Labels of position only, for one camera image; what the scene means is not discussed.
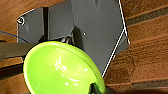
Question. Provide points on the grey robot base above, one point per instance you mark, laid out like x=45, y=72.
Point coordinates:
x=96, y=23

